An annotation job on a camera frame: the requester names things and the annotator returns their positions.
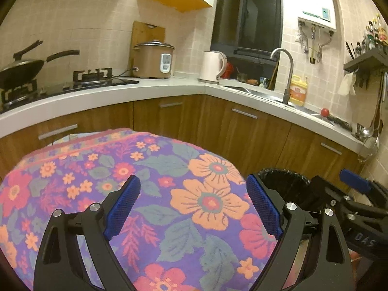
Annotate person's right hand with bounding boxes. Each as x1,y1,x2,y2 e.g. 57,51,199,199
348,248,362,281

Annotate dark window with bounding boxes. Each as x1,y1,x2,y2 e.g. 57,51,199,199
210,0,283,80

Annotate wooden cutting board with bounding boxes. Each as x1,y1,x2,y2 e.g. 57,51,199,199
128,21,166,70

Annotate yellow detergent bottle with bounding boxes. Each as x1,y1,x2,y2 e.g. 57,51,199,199
289,75,308,106

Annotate curved metal faucet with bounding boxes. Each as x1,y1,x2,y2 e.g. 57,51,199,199
269,47,295,105

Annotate floral tablecloth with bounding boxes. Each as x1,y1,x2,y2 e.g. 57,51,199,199
1,129,277,290

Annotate white electric kettle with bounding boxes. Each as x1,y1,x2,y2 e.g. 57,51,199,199
198,51,227,83

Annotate white water heater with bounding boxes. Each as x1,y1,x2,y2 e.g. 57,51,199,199
292,0,338,65

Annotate red tomato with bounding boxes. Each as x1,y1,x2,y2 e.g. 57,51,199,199
320,108,330,117

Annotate hanging metal ladle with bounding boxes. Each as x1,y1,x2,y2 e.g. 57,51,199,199
356,71,387,142

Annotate black gas stove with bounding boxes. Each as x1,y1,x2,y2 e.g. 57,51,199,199
1,68,139,114

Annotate black frying pan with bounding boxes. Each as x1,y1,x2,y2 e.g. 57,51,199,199
0,40,80,91

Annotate brown rice cooker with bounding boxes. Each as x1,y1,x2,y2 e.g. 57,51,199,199
131,40,175,79

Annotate black wall shelf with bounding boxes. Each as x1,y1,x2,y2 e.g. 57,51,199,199
343,49,387,89

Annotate white countertop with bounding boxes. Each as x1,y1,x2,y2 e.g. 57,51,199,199
1,78,370,157

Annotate brown kitchen cabinets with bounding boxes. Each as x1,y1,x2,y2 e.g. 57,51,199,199
1,94,364,191

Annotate black trash bin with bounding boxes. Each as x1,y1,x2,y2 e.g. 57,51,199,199
258,168,312,210

